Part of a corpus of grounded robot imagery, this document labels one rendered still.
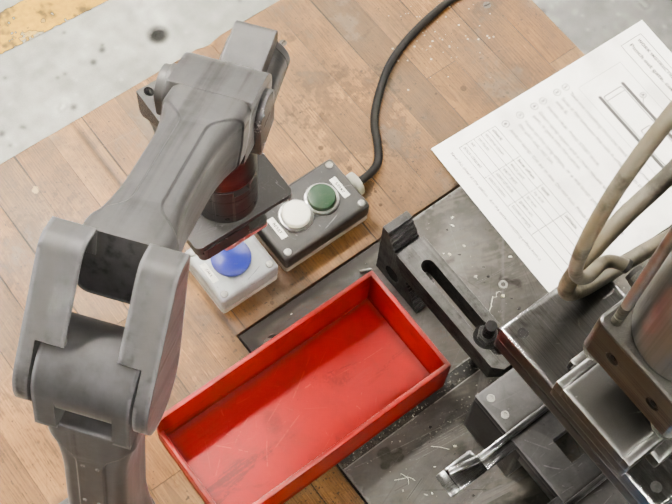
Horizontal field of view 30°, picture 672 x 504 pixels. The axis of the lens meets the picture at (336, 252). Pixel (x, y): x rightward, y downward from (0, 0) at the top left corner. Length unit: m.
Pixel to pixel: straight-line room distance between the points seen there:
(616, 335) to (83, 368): 0.35
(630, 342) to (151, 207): 0.33
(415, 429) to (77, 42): 1.48
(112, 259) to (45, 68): 1.69
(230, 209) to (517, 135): 0.40
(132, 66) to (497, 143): 1.24
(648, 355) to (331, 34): 0.67
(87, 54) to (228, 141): 1.60
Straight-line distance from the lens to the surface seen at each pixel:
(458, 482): 1.11
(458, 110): 1.36
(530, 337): 0.99
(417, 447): 1.20
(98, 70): 2.47
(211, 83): 0.94
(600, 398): 0.94
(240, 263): 1.22
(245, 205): 1.08
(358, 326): 1.23
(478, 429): 1.19
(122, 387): 0.80
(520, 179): 1.33
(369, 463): 1.19
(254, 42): 1.04
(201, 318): 1.24
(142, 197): 0.82
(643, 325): 0.84
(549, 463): 1.13
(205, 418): 1.20
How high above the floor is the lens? 2.05
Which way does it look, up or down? 65 degrees down
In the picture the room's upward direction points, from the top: 6 degrees clockwise
